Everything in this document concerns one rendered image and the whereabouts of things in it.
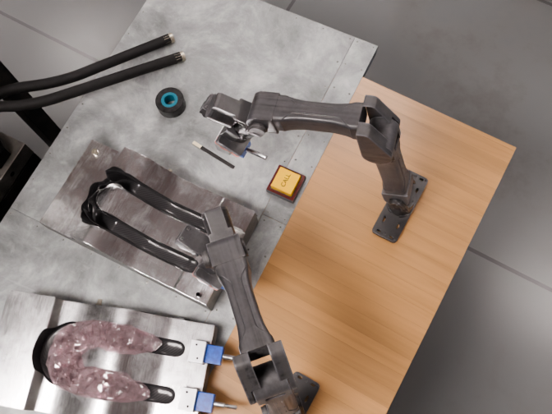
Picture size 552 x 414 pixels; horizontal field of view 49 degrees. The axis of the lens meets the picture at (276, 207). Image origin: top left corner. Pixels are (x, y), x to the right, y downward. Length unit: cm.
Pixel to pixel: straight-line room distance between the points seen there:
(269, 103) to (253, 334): 48
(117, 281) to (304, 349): 51
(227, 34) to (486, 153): 81
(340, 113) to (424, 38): 166
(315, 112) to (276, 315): 56
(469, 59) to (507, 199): 65
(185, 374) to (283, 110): 66
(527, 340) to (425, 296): 95
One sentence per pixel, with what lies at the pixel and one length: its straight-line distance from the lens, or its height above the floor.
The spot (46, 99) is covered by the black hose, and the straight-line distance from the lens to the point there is 175.
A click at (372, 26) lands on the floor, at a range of 285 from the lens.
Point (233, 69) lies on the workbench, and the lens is 180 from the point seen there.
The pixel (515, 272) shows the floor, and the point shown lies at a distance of 250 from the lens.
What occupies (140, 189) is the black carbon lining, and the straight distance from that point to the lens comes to 156.
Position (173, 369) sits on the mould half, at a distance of 150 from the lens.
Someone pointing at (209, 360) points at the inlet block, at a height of 87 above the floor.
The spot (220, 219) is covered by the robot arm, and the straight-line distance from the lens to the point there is 123.
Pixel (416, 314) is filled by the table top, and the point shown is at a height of 80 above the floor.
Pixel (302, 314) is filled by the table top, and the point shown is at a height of 80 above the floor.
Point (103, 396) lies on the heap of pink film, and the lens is 148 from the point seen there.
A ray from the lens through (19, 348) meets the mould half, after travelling 157.
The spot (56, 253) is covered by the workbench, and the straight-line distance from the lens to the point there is 170.
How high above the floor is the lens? 232
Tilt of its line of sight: 71 degrees down
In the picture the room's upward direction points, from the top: 9 degrees counter-clockwise
